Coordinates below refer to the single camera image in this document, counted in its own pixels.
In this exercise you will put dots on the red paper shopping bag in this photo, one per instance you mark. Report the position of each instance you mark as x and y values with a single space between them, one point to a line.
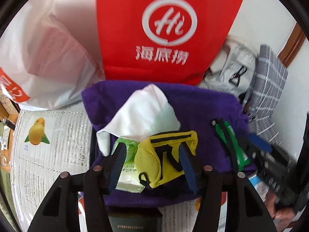
172 41

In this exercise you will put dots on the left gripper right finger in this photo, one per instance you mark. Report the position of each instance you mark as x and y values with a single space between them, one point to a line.
245 208

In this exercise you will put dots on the blue tissue pack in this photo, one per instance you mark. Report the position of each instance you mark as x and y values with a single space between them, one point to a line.
259 186

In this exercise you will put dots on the white glove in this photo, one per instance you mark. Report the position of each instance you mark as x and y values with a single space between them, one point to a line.
134 119

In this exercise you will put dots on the person right hand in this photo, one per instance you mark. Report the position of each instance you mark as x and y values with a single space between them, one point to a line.
285 216

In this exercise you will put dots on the grey checkered fabric cushion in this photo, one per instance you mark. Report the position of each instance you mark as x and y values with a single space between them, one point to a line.
264 93

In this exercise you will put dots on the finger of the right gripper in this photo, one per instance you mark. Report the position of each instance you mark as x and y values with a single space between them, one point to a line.
252 152
259 142

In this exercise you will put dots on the beige grey backpack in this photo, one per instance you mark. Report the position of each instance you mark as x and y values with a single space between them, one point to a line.
232 69

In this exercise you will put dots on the wooden nightstand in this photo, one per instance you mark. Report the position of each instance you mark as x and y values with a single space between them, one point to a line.
8 122

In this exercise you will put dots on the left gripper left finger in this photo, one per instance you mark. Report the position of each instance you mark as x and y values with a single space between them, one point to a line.
59 209

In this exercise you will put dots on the brown wooden door frame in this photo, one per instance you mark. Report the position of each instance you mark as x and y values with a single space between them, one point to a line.
292 45

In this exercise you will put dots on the yellow black pouch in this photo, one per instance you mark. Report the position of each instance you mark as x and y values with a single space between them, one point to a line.
157 157

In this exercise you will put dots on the white Miniso plastic bag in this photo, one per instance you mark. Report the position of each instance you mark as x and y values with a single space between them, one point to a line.
42 64

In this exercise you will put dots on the green tissue pack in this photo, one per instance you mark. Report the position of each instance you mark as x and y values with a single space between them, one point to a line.
128 180

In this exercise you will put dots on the purple towel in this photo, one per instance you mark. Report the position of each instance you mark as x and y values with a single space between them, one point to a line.
195 108

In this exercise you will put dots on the dark green tea tin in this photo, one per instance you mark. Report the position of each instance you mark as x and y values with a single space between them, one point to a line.
135 219

